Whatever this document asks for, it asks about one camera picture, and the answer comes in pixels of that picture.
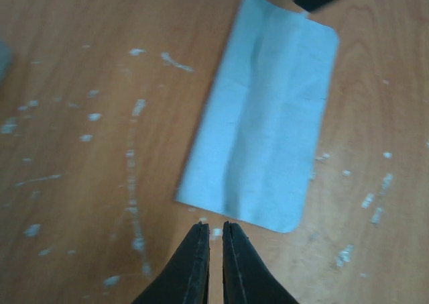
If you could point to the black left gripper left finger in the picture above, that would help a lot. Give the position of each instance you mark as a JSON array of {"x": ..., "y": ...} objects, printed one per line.
[{"x": 185, "y": 277}]

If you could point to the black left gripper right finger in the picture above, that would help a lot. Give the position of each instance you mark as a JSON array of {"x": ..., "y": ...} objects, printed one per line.
[{"x": 246, "y": 279}]

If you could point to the grey glasses case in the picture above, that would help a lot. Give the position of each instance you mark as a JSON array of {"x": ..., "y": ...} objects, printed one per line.
[{"x": 6, "y": 57}]

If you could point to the light blue cleaning cloth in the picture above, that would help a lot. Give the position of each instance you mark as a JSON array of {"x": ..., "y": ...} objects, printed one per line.
[{"x": 254, "y": 150}]

